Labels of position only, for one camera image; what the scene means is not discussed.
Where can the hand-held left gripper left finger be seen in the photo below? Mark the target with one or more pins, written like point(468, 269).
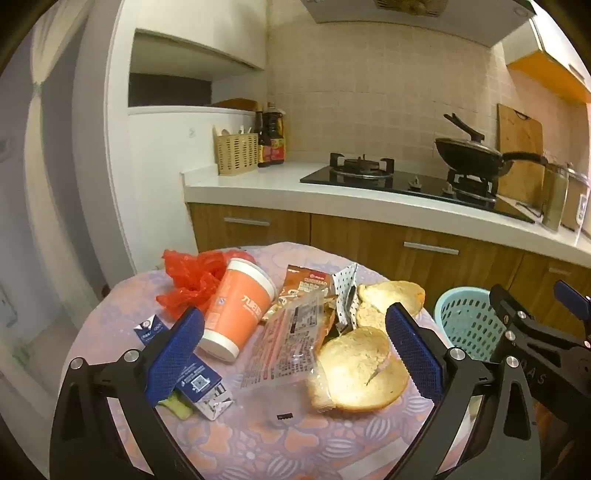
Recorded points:
point(175, 355)

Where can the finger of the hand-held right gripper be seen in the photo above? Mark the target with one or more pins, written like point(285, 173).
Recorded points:
point(572, 295)
point(512, 314)

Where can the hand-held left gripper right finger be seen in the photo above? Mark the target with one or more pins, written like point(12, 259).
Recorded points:
point(413, 353)

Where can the light blue plastic basket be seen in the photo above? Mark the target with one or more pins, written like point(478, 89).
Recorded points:
point(466, 323)

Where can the white dotted wrapper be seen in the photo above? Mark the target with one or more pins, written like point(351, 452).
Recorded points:
point(344, 286)

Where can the flattened blue white carton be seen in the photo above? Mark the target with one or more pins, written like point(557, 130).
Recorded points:
point(199, 381)

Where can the small blue white carton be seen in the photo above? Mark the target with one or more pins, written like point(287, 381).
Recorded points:
point(150, 330)

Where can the orange paper cup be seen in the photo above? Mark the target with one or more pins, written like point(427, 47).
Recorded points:
point(235, 309)

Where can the red plastic bag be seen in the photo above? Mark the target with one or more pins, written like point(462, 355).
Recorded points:
point(189, 277)

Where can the beige rice cooker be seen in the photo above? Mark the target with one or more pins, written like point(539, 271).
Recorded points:
point(577, 198)

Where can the steel canister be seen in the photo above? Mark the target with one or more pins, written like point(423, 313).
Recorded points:
point(554, 194)

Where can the clear plastic snack wrapper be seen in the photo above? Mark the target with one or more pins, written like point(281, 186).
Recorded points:
point(286, 341)

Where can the wooden kitchen counter cabinet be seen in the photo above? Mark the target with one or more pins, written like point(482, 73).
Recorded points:
point(360, 235)

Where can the orange brown snack packet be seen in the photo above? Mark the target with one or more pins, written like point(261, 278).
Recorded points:
point(304, 281)

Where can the black gas stove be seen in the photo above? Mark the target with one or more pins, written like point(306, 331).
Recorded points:
point(415, 184)

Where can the black wok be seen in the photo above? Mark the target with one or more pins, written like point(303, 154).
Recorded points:
point(471, 154)

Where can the wooden cutting board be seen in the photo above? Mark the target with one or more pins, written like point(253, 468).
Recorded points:
point(521, 138)

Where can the beige utensil basket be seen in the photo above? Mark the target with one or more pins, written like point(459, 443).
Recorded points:
point(235, 150)

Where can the slim dark sauce bottle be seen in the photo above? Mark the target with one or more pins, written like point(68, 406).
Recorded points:
point(262, 143)

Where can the large dark sauce bottle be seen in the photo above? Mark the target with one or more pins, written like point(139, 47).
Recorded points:
point(275, 138)

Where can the range hood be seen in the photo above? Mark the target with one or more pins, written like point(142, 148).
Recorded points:
point(415, 18)

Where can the white wall cabinet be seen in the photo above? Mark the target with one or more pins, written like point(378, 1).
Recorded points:
point(554, 55)

